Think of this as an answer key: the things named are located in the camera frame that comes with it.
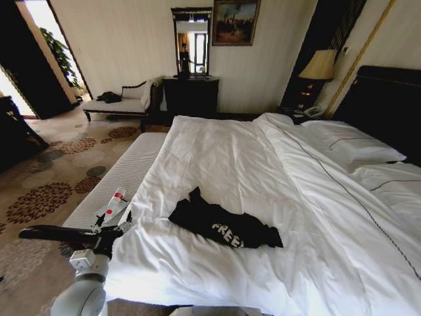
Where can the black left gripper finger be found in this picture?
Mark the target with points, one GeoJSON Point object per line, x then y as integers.
{"type": "Point", "coordinates": [126, 221]}
{"type": "Point", "coordinates": [97, 224]}

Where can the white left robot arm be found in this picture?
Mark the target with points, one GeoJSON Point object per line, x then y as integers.
{"type": "Point", "coordinates": [80, 289]}

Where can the white ribbed bed bench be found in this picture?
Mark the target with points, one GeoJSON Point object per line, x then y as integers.
{"type": "Point", "coordinates": [121, 171]}

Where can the dark bed headboard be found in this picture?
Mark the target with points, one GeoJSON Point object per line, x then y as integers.
{"type": "Point", "coordinates": [381, 95]}

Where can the clear plastic bottle red label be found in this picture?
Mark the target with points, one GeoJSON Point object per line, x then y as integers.
{"type": "Point", "coordinates": [115, 201]}

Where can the black t-shirt with white print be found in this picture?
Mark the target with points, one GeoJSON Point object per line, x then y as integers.
{"type": "Point", "coordinates": [227, 227]}

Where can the dark wooden desk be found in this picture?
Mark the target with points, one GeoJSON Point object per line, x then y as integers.
{"type": "Point", "coordinates": [14, 131]}

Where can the black garment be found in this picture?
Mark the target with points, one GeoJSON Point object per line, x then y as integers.
{"type": "Point", "coordinates": [108, 97]}

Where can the white duvet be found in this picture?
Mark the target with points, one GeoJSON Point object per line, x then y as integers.
{"type": "Point", "coordinates": [250, 184]}

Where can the dark wooden dresser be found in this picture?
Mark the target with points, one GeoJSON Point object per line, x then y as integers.
{"type": "Point", "coordinates": [190, 95]}

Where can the person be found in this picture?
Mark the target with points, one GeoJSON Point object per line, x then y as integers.
{"type": "Point", "coordinates": [185, 57]}

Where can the green potted plant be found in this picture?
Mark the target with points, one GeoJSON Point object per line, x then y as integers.
{"type": "Point", "coordinates": [60, 54]}

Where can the dark nightstand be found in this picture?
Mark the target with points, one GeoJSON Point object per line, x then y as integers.
{"type": "Point", "coordinates": [296, 113]}

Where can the dark framed mirror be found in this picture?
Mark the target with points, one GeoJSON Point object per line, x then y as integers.
{"type": "Point", "coordinates": [192, 19]}

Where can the white telephone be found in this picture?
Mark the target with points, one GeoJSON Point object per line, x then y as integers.
{"type": "Point", "coordinates": [313, 112]}

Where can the gold framed painting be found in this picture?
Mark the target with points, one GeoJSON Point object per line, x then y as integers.
{"type": "Point", "coordinates": [235, 21]}

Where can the white pillow with dark piping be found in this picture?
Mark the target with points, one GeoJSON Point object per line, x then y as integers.
{"type": "Point", "coordinates": [391, 184]}
{"type": "Point", "coordinates": [348, 141]}

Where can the table lamp with cream shade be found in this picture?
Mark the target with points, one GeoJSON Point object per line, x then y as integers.
{"type": "Point", "coordinates": [318, 66]}

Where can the white chaise longue dark frame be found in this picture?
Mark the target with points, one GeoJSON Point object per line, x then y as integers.
{"type": "Point", "coordinates": [121, 102]}

